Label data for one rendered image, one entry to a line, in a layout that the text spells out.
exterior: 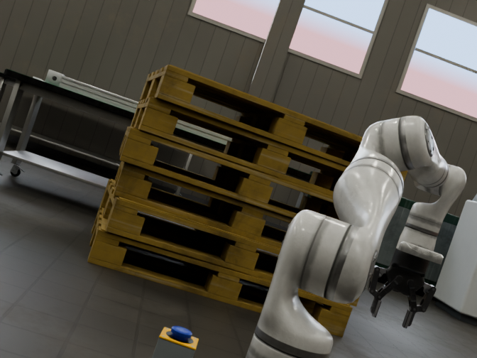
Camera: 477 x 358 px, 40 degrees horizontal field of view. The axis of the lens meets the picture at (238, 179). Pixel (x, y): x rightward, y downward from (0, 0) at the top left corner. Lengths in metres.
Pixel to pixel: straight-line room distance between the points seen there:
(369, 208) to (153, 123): 2.29
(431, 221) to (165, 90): 1.86
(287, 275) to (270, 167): 2.44
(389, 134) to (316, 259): 0.43
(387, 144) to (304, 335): 0.46
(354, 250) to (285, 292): 0.09
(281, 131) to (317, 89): 5.45
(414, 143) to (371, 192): 0.25
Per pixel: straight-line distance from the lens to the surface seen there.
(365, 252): 0.75
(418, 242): 1.42
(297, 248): 0.75
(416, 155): 1.12
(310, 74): 8.59
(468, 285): 6.06
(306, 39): 8.62
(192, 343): 1.25
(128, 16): 8.51
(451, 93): 9.15
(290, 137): 3.18
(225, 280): 3.20
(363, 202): 0.87
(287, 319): 0.76
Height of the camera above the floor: 0.65
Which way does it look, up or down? 1 degrees down
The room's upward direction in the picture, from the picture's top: 19 degrees clockwise
